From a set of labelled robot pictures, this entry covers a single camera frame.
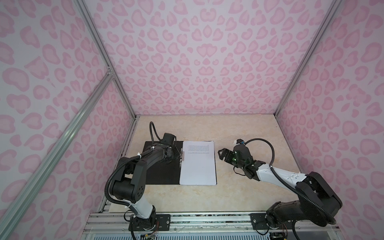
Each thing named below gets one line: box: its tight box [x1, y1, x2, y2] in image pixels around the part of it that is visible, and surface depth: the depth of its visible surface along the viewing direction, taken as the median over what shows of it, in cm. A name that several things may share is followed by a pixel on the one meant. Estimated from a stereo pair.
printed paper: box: [179, 141, 217, 186], surface depth 95 cm
